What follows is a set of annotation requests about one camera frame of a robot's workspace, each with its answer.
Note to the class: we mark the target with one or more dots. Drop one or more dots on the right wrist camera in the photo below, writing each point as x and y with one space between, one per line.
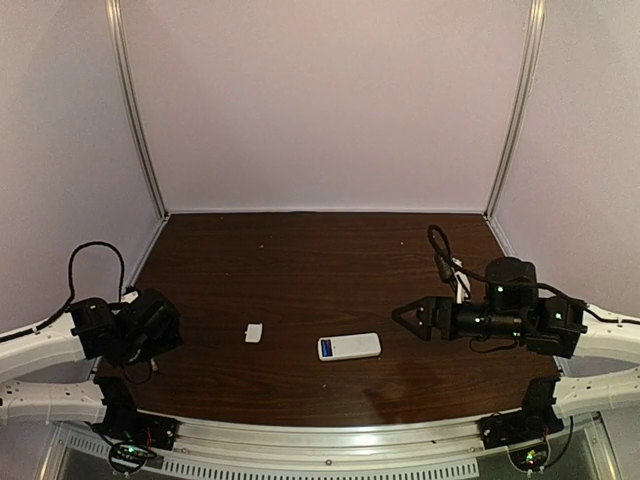
457 280

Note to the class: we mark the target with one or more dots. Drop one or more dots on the white remote control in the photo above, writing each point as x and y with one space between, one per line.
353 346

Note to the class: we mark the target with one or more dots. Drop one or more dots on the white battery cover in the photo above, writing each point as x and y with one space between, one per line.
253 333

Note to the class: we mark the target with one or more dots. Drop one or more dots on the aluminium corner post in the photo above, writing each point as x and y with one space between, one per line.
118 37
530 58

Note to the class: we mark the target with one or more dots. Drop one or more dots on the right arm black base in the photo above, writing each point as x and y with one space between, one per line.
534 420

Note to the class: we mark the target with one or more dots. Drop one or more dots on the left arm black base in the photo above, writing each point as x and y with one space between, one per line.
124 421

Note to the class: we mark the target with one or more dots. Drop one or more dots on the front aluminium rail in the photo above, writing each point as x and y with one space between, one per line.
448 449

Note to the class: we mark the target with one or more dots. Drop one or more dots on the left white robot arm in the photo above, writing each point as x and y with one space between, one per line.
86 330

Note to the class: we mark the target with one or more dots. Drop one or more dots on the blue battery in remote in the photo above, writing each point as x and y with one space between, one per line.
326 348

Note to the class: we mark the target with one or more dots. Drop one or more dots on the right aluminium corner post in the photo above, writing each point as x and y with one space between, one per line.
530 58

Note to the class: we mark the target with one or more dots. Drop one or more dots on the left aluminium corner post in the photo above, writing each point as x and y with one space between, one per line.
118 37

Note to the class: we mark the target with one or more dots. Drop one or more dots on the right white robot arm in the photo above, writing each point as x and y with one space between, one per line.
514 313

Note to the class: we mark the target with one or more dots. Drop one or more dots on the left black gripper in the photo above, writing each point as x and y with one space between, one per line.
163 330

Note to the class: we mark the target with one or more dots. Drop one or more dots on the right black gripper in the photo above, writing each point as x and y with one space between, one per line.
441 316

